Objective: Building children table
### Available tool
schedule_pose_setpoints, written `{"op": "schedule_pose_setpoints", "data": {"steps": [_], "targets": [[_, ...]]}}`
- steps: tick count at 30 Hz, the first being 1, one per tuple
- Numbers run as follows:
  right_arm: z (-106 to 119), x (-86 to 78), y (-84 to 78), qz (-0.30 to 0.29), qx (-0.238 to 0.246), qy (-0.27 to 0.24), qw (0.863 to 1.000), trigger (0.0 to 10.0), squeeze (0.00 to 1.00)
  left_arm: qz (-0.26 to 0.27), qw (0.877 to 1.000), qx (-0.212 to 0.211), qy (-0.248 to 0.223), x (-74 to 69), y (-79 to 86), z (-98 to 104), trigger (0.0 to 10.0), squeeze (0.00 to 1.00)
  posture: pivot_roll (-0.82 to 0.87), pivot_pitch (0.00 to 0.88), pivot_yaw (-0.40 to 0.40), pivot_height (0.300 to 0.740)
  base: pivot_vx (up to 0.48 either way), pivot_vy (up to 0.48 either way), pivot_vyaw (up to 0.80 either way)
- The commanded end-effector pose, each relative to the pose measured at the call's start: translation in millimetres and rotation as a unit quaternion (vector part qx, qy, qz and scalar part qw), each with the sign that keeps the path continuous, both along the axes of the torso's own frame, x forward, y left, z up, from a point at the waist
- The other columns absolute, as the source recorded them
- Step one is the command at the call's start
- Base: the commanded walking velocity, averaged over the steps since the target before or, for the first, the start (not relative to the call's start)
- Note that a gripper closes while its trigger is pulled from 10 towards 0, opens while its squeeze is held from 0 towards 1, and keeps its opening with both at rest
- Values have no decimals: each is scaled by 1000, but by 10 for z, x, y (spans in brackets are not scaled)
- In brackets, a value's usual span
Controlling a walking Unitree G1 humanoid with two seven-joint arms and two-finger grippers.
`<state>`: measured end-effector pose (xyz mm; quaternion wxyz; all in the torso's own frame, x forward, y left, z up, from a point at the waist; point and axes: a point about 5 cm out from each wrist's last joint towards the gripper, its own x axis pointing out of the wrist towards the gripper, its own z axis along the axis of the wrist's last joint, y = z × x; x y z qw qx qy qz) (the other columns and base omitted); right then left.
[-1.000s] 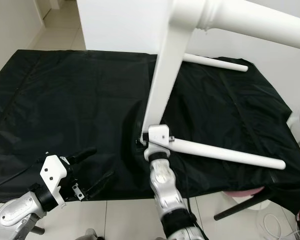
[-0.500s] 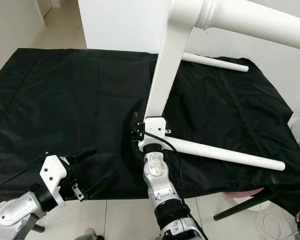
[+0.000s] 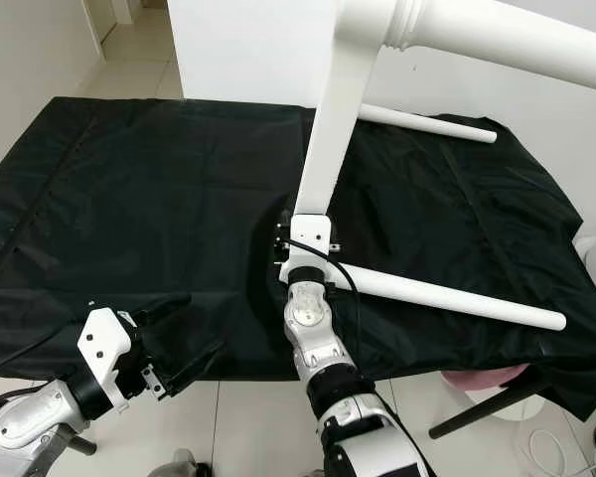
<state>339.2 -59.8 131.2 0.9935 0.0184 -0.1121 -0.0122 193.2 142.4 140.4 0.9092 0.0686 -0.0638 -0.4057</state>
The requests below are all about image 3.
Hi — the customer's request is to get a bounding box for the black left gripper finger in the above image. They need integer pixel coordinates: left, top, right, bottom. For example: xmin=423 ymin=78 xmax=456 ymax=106
xmin=165 ymin=339 xmax=230 ymax=397
xmin=134 ymin=291 xmax=196 ymax=324

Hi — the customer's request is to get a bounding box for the white plastic table top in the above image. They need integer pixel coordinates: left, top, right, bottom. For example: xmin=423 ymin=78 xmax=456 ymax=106
xmin=278 ymin=0 xmax=428 ymax=297

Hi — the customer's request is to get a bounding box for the black table cloth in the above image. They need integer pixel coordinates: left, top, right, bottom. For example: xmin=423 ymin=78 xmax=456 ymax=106
xmin=0 ymin=96 xmax=596 ymax=423

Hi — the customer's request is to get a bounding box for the black table leg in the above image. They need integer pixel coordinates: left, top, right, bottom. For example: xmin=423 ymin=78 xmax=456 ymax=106
xmin=427 ymin=372 xmax=554 ymax=441
xmin=64 ymin=431 xmax=102 ymax=458

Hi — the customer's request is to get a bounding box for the pink plastic object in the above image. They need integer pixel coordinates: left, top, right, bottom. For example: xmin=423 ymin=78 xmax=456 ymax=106
xmin=437 ymin=362 xmax=533 ymax=392

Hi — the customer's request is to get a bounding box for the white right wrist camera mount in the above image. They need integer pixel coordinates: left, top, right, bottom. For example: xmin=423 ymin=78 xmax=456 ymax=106
xmin=277 ymin=213 xmax=340 ymax=290

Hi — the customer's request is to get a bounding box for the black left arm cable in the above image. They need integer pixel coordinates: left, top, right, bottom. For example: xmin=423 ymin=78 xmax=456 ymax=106
xmin=0 ymin=381 xmax=43 ymax=420

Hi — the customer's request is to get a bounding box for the white floor cable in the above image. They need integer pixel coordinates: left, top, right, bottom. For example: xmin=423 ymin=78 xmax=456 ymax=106
xmin=526 ymin=427 xmax=589 ymax=477

